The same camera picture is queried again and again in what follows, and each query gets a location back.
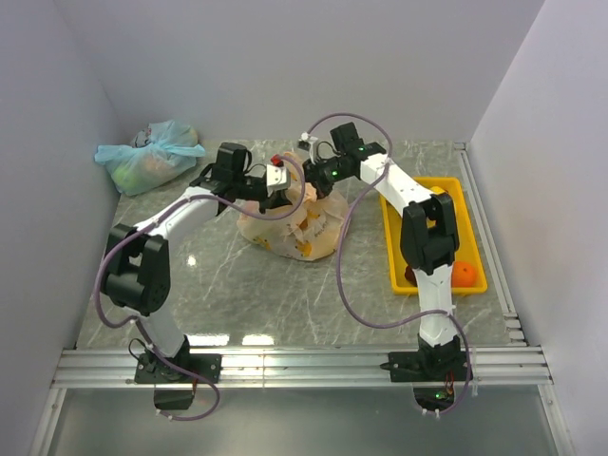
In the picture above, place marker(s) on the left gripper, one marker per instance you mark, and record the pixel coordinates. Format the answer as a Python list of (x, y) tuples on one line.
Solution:
[(276, 199)]

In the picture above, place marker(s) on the dark red mangosteen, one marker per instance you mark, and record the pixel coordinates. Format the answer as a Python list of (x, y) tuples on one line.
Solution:
[(410, 276)]

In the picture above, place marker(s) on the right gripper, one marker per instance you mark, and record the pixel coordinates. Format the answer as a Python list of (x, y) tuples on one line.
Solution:
[(313, 177)]

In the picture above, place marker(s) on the blue tied plastic bag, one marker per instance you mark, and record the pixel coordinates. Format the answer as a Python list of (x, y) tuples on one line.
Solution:
[(156, 155)]

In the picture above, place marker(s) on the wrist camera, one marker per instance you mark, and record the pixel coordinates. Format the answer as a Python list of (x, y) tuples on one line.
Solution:
[(277, 175), (310, 144)]

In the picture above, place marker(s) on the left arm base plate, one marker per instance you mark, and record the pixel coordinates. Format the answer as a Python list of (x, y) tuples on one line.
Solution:
[(151, 370)]

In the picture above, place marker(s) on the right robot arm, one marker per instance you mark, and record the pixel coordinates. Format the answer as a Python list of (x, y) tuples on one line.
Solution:
[(429, 240)]

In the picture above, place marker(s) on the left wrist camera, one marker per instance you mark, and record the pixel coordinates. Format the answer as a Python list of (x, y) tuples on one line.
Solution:
[(277, 175)]

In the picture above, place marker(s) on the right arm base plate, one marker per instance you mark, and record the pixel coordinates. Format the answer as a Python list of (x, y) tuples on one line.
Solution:
[(422, 367)]

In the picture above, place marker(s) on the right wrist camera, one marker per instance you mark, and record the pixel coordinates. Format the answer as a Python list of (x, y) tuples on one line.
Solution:
[(310, 144)]

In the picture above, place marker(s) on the orange translucent plastic bag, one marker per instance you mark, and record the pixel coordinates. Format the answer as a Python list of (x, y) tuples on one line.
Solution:
[(310, 233)]

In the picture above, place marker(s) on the yellow plastic tray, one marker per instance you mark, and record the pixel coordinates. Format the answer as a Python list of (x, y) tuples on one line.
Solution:
[(468, 250)]

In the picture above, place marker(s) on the orange fake fruit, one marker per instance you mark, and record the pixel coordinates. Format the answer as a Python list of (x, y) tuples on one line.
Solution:
[(464, 274)]

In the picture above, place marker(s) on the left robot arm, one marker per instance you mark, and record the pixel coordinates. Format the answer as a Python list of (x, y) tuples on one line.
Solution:
[(135, 273)]

